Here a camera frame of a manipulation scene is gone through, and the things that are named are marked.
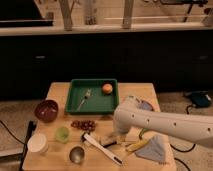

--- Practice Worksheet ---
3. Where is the dark red bowl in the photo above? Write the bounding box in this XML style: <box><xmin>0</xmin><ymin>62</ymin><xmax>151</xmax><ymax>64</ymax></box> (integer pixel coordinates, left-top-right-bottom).
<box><xmin>34</xmin><ymin>100</ymin><xmax>58</xmax><ymax>123</ymax></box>

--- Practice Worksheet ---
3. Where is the green cucumber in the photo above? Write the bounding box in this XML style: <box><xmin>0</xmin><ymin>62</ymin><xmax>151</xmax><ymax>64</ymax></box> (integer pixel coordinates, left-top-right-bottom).
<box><xmin>139</xmin><ymin>128</ymin><xmax>147</xmax><ymax>140</ymax></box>

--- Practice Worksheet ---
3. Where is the orange clay bowl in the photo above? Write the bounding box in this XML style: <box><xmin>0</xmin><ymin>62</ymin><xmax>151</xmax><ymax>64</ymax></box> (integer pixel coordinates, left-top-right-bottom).
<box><xmin>138</xmin><ymin>98</ymin><xmax>156</xmax><ymax>113</ymax></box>

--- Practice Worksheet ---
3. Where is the white paper cup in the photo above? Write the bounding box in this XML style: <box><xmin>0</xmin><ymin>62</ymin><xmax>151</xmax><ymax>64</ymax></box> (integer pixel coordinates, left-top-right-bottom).
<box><xmin>27</xmin><ymin>133</ymin><xmax>48</xmax><ymax>154</ymax></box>

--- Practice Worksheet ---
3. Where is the small metal bowl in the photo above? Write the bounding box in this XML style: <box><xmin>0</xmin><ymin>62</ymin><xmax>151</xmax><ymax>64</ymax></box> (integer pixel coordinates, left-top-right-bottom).
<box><xmin>69</xmin><ymin>146</ymin><xmax>85</xmax><ymax>164</ymax></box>

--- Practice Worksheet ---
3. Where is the black cable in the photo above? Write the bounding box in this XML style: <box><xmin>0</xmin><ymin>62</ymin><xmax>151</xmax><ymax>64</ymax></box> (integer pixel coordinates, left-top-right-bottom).
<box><xmin>169</xmin><ymin>143</ymin><xmax>198</xmax><ymax>154</ymax></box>

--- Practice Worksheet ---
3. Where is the green plastic cup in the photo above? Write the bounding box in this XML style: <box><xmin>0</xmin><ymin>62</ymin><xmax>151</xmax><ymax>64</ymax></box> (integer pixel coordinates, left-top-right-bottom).
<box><xmin>55</xmin><ymin>127</ymin><xmax>69</xmax><ymax>143</ymax></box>

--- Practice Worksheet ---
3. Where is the green plastic tray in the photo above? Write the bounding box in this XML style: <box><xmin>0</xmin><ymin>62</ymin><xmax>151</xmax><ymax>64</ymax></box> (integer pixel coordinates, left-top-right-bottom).
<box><xmin>65</xmin><ymin>79</ymin><xmax>119</xmax><ymax>115</ymax></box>

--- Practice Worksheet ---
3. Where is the dark blue device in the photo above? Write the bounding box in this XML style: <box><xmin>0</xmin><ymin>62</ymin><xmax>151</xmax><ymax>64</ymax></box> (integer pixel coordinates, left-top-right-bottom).
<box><xmin>190</xmin><ymin>92</ymin><xmax>212</xmax><ymax>108</ymax></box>

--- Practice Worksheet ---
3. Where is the blue sponge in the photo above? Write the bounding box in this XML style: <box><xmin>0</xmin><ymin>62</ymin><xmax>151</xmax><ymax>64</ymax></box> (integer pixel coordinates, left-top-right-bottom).
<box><xmin>139</xmin><ymin>101</ymin><xmax>154</xmax><ymax>112</ymax></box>

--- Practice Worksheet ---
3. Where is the silver fork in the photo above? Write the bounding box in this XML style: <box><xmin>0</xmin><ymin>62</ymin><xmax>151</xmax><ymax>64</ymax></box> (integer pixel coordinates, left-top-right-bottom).
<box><xmin>77</xmin><ymin>89</ymin><xmax>92</xmax><ymax>111</ymax></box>

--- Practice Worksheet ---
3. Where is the wooden board eraser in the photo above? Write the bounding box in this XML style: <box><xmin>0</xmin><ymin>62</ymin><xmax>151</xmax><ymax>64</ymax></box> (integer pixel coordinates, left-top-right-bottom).
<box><xmin>100</xmin><ymin>135</ymin><xmax>117</xmax><ymax>148</ymax></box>

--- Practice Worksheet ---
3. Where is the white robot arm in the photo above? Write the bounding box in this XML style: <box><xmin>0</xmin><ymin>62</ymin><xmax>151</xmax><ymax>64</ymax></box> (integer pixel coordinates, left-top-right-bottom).
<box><xmin>113</xmin><ymin>96</ymin><xmax>213</xmax><ymax>148</ymax></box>

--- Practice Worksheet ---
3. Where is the orange fruit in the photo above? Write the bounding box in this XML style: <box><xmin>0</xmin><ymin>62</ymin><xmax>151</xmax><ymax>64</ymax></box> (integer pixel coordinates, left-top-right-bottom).
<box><xmin>102</xmin><ymin>84</ymin><xmax>113</xmax><ymax>94</ymax></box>

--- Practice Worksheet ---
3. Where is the bunch of purple grapes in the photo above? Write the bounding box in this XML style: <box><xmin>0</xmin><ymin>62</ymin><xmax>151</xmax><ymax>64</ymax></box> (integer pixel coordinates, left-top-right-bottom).
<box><xmin>71</xmin><ymin>120</ymin><xmax>96</xmax><ymax>132</ymax></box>

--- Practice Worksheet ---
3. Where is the grey blue cloth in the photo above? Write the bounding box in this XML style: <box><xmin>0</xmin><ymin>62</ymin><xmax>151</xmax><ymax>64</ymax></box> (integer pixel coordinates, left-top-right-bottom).
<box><xmin>135</xmin><ymin>135</ymin><xmax>166</xmax><ymax>163</ymax></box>

